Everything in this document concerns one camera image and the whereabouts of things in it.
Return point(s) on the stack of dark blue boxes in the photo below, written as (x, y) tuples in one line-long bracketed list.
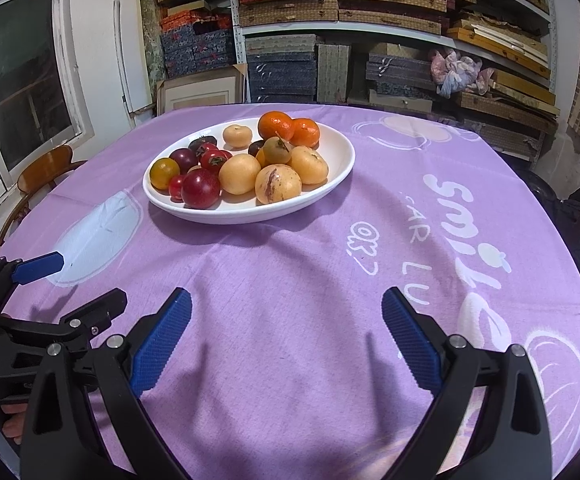
[(280, 77)]

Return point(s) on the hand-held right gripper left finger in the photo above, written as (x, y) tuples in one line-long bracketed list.
[(162, 345)]

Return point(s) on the white door panel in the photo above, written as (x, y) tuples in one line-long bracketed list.
[(130, 60)]

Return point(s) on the white framed window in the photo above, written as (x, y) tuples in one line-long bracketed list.
[(25, 70)]

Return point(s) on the framed picture in cardboard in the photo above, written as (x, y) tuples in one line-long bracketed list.
[(200, 92)]

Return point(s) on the upright grey boxes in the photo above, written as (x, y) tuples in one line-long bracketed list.
[(333, 72)]

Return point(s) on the small dark red plum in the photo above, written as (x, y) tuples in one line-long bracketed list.
[(185, 156)]

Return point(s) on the plain orange pepino melon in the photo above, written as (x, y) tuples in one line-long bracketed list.
[(310, 164)]

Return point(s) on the orange green-tinged tomato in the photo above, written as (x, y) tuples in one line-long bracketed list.
[(165, 172)]

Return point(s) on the purple printed tablecloth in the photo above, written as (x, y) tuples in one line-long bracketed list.
[(295, 285)]

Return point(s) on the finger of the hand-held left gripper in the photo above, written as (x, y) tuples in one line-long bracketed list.
[(37, 267), (100, 307)]

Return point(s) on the large orange mandarin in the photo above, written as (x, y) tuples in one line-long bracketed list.
[(276, 125)]

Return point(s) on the purple striped pepino melon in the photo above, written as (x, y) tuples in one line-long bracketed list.
[(278, 184)]

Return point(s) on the stack of blue floral boxes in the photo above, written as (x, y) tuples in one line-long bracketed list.
[(195, 47)]

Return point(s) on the large dark red plum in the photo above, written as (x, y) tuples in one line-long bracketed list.
[(200, 188)]

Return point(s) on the white oval plate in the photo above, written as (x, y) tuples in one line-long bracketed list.
[(330, 160)]

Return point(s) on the small orange mandarin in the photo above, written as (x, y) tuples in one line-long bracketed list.
[(306, 132)]

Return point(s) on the dark red cherry tomato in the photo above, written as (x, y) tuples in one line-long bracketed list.
[(202, 142)]

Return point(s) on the stack of yellow wooden boxes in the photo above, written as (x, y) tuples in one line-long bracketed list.
[(509, 60)]

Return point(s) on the white metal shelf unit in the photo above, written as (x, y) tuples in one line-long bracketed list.
[(290, 30)]

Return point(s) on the yellow brown-spotted fruit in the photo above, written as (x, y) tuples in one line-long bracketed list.
[(236, 136)]

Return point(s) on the stack of dark flat boxes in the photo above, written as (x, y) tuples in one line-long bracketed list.
[(399, 75)]

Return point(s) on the pale yellow round fruit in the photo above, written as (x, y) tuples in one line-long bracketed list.
[(240, 174)]

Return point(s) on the brown wooden chair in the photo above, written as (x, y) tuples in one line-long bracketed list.
[(45, 170)]

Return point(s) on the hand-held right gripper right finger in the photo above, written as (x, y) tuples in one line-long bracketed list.
[(412, 340)]

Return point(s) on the person's left hand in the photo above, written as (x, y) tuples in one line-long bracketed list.
[(12, 422)]

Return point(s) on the red tomato with calyx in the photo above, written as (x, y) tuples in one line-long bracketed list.
[(212, 164)]

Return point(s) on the small dark water chestnut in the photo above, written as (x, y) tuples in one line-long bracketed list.
[(256, 147)]

